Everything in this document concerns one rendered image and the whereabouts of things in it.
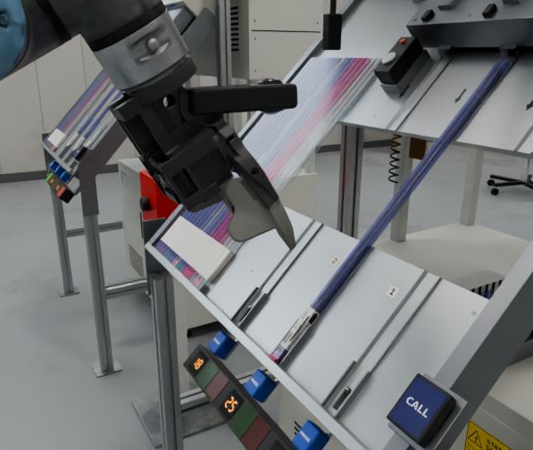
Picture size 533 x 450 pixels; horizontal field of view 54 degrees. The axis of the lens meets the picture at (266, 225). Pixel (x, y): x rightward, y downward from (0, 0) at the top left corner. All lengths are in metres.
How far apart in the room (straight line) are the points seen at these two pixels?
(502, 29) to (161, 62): 0.49
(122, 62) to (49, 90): 4.65
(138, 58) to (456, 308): 0.39
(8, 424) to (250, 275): 1.25
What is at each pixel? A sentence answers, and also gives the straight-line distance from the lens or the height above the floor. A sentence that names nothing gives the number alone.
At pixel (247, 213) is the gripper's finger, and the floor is 0.94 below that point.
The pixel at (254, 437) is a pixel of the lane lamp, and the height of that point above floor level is 0.66.
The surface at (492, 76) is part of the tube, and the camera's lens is 0.78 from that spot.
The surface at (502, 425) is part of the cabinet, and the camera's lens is 0.85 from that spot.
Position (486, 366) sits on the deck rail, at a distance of 0.56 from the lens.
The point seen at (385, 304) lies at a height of 0.81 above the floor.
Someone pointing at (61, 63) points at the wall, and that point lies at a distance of 5.11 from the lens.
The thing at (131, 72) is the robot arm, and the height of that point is 1.07.
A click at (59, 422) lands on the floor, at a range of 1.84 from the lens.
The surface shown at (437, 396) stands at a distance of 0.49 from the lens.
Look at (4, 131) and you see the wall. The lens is 5.12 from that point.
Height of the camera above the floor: 1.09
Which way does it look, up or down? 18 degrees down
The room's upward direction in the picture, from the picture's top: straight up
